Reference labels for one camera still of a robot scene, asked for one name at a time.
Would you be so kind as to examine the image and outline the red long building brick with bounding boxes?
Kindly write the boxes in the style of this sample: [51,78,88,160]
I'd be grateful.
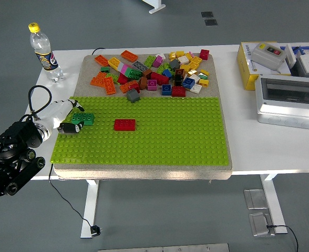
[150,72,170,87]

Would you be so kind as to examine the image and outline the white enclosure with dark window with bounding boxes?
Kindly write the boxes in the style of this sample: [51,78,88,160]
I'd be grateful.
[254,73,309,131]

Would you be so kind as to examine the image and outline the white furniture foot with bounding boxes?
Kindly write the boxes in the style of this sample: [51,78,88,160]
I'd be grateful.
[142,0,167,14]

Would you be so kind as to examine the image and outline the yellow cardboard box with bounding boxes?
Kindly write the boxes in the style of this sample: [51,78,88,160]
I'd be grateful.
[236,41,293,91]

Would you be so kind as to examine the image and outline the green studded baseplate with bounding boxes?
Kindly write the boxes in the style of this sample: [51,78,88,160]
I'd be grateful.
[50,96,230,166]

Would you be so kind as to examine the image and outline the grey two-by-four building brick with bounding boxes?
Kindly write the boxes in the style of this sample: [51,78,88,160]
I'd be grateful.
[132,60,148,72]

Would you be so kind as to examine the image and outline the long metal floor strip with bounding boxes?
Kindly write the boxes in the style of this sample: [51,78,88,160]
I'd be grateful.
[98,243,230,252]

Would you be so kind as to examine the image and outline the black plug with cord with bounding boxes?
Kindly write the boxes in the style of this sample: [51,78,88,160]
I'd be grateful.
[48,162,102,237]

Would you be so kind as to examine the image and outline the metal floor plate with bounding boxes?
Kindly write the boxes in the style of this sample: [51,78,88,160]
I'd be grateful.
[243,189,269,210]
[249,212,272,238]

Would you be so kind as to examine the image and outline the grey push-button switch box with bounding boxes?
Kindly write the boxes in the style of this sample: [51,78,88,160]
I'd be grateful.
[251,41,289,71]

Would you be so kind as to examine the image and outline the dark red building brick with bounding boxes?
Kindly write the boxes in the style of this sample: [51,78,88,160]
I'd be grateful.
[171,86,187,98]

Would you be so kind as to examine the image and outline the black cable with connector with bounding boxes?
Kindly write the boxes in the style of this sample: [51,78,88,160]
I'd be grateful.
[266,224,300,252]

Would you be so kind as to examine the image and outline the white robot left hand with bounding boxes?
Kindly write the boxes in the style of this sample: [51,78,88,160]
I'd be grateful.
[38,98,85,135]

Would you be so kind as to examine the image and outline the green two-by-four building brick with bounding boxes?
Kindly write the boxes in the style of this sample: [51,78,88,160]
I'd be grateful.
[71,112,96,126]

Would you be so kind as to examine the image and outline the grey sloped building brick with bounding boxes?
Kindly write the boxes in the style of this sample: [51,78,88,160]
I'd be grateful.
[126,89,141,103]

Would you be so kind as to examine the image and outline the white switch panel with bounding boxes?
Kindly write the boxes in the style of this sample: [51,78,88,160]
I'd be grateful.
[285,43,303,68]

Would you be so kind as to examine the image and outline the multicoloured brick stack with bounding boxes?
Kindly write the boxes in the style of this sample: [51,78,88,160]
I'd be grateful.
[117,62,143,80]

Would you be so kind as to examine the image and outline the red two-by-four building brick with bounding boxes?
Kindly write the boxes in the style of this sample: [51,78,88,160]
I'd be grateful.
[114,119,137,131]

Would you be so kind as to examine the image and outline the orange building brick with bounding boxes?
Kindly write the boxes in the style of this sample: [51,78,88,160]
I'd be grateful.
[102,77,117,96]
[90,71,108,88]
[120,50,139,63]
[94,55,110,67]
[119,81,134,95]

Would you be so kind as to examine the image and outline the yellow two-by-four building brick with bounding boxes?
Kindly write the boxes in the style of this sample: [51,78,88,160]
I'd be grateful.
[107,57,122,71]

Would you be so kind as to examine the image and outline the white table leg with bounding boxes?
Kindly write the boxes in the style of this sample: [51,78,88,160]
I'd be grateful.
[260,174,289,235]
[80,179,100,239]

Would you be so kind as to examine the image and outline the clear plastic bottle yellow cap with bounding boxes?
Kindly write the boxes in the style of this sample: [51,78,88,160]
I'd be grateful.
[28,23,65,83]

